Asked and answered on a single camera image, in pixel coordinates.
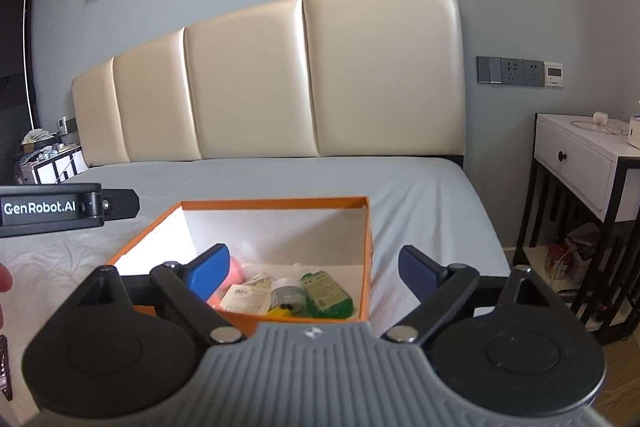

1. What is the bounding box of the white wall thermostat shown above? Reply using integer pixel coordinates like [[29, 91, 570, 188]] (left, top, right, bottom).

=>
[[543, 62, 565, 87]]

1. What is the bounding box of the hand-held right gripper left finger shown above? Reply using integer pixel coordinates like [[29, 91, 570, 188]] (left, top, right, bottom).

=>
[[77, 243, 247, 345]]

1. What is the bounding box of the white labelled packet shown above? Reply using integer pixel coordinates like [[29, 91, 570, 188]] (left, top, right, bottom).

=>
[[219, 273, 274, 314]]

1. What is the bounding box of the orange-rimmed white box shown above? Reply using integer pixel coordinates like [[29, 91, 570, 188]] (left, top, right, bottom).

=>
[[105, 195, 375, 332]]

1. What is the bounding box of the dark patterned object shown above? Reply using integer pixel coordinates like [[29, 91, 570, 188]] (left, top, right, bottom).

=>
[[0, 334, 14, 402]]

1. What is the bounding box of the cream leather headboard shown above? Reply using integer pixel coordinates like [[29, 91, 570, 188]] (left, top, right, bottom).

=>
[[71, 0, 465, 169]]

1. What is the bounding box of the small clear jar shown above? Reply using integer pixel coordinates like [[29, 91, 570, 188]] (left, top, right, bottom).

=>
[[270, 262, 307, 314]]

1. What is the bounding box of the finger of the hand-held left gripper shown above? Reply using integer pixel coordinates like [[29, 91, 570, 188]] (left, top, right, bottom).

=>
[[100, 188, 140, 222]]

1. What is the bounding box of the white cluttered nightstand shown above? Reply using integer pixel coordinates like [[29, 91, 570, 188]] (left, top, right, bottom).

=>
[[14, 129, 92, 186]]

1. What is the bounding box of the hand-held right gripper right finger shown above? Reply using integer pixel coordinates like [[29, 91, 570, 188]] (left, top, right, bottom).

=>
[[380, 245, 551, 345]]

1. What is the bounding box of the green liquid bottle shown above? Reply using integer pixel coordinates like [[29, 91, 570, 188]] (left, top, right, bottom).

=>
[[301, 273, 354, 320]]

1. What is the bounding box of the pile of papers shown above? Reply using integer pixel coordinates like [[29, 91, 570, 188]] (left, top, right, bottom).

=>
[[565, 221, 627, 284]]

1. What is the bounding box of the dark curtain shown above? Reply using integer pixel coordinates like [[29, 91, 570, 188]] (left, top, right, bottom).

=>
[[0, 0, 37, 160]]

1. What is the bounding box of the white charger cable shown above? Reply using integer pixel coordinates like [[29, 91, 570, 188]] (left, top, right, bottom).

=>
[[571, 119, 629, 136]]

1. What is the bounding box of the person's left hand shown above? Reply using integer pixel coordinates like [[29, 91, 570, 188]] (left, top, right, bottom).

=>
[[0, 263, 14, 332]]

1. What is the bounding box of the grey wall switch panel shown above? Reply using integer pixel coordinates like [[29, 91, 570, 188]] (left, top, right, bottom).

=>
[[476, 55, 545, 88]]

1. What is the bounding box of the bed with white sheet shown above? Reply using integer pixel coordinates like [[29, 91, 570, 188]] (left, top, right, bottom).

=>
[[0, 157, 511, 427]]

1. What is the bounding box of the white nightstand with black frame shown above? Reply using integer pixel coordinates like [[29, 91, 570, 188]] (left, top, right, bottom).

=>
[[517, 112, 640, 344]]

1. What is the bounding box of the red and white bag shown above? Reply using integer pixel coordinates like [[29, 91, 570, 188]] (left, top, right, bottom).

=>
[[544, 241, 574, 284]]

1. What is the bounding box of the pink round object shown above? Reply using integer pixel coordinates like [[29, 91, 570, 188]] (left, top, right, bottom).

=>
[[206, 256, 247, 309]]

